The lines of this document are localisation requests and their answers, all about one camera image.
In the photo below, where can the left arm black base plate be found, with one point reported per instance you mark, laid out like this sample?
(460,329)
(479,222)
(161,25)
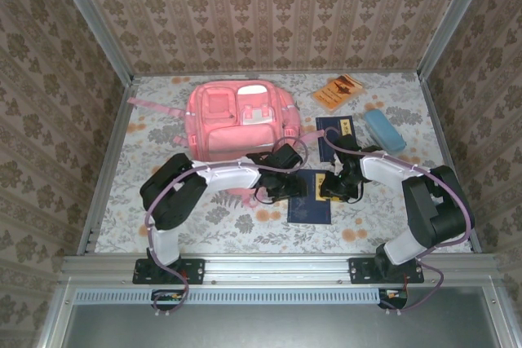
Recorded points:
(193,270)

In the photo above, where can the grey metal panel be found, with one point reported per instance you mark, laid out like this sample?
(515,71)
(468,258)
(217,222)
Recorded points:
(265,327)

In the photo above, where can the navy book with yellow label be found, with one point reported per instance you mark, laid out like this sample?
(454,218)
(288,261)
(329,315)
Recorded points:
(328,123)
(310,211)

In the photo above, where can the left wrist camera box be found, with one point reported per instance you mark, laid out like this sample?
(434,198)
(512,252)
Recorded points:
(287,156)

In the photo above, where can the light blue pencil case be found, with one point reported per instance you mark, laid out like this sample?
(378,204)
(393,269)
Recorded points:
(385,132)

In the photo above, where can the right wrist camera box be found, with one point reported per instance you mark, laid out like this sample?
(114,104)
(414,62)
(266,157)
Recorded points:
(346,143)

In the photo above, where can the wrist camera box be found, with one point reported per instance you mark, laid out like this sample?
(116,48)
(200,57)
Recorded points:
(346,143)
(287,156)

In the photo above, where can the aluminium frame post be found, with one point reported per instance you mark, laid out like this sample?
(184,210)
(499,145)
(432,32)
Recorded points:
(94,26)
(452,18)

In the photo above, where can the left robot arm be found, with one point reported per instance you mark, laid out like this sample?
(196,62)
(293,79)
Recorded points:
(171,197)

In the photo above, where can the orange paperback book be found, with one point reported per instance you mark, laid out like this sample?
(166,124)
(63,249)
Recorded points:
(336,93)

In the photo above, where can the aluminium mounting rail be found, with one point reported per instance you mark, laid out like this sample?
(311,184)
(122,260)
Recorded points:
(277,268)

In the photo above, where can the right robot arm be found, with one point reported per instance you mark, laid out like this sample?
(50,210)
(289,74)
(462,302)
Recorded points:
(432,209)

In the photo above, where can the pink school backpack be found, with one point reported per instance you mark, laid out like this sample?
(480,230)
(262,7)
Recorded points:
(228,136)

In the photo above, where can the floral patterned table cover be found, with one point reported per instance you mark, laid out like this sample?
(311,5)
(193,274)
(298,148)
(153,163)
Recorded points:
(244,238)

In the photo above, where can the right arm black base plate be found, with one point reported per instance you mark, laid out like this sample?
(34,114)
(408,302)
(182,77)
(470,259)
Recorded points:
(359,270)

